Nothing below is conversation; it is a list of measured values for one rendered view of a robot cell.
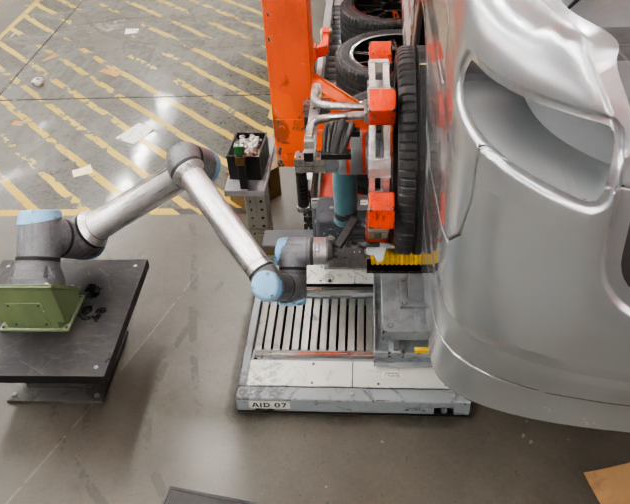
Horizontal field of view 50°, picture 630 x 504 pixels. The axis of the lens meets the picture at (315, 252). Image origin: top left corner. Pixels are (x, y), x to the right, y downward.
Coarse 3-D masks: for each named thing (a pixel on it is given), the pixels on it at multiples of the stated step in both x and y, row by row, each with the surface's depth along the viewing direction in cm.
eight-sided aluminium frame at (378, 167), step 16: (368, 64) 208; (384, 64) 207; (384, 80) 198; (384, 128) 192; (384, 144) 192; (368, 160) 191; (384, 160) 191; (368, 176) 193; (384, 176) 192; (368, 192) 242
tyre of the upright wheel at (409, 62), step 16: (400, 48) 204; (416, 48) 204; (400, 64) 194; (416, 64) 194; (400, 80) 191; (416, 80) 190; (400, 96) 189; (416, 96) 187; (400, 112) 187; (416, 112) 186; (400, 128) 186; (416, 128) 185; (400, 144) 187; (416, 144) 185; (400, 160) 187; (416, 160) 186; (400, 176) 188; (416, 176) 187; (400, 192) 190; (416, 192) 190; (400, 208) 193; (416, 208) 193; (400, 224) 197; (416, 224) 197; (400, 240) 203; (416, 240) 203
